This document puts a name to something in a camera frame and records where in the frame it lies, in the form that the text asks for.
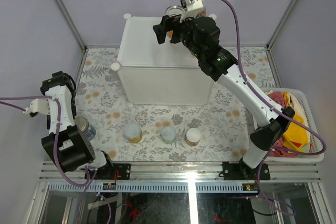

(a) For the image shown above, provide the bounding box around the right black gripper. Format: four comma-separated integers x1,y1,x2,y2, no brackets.
152,10,204,60

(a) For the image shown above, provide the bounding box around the blue can with clear lid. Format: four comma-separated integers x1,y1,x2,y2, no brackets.
166,5,185,39

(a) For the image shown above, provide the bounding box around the orange tall can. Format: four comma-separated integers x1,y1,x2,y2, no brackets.
198,7,206,17

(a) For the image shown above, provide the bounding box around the white plastic cube cabinet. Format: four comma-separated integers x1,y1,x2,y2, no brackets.
111,13,214,106

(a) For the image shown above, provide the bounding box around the blue can silver top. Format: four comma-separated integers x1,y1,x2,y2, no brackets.
74,116,96,141

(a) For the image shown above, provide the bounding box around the short orange can white lid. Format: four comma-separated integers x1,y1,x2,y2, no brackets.
186,128,202,147

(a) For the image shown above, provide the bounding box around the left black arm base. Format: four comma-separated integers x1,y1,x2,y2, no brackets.
86,151,131,180

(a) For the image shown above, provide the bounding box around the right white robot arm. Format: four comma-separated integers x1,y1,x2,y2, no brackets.
153,15,295,179

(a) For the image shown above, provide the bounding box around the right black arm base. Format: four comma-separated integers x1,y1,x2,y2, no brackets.
218,161,270,180

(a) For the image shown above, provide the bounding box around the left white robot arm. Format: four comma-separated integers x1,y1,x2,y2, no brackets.
40,71,116,179

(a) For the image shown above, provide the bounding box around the wide orange can white lid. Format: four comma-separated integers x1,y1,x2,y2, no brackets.
123,122,142,143

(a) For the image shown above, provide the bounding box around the red cloth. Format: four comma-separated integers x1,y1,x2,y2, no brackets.
267,91,296,158

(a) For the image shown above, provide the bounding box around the yellow cloth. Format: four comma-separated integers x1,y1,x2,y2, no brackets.
281,92,310,153

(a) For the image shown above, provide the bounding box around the white laundry basket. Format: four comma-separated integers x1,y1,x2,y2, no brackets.
261,87,324,164

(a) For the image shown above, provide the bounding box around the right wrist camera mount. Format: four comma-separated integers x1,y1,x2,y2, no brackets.
180,0,204,22

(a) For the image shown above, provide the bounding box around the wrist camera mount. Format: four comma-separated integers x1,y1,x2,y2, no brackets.
23,99,50,118
180,0,204,22

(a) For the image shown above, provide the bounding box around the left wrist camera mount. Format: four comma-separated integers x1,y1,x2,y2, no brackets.
23,99,50,118

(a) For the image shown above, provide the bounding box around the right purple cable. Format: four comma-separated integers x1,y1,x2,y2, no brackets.
195,0,328,217

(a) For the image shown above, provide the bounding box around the white slotted cable duct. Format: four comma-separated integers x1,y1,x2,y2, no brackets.
49,182,259,193

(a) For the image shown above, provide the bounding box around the aluminium rail frame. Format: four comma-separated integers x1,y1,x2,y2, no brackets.
39,161,321,183

